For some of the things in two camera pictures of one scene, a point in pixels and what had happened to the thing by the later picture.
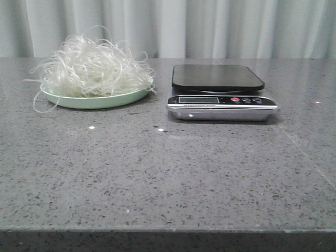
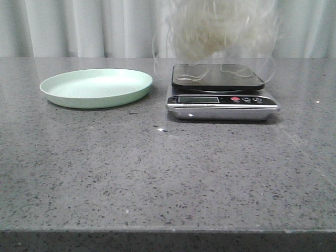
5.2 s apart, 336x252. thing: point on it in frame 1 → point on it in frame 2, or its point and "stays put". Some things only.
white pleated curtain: (175, 29) stays put
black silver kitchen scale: (219, 93) stays put
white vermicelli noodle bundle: (91, 64) → (238, 35)
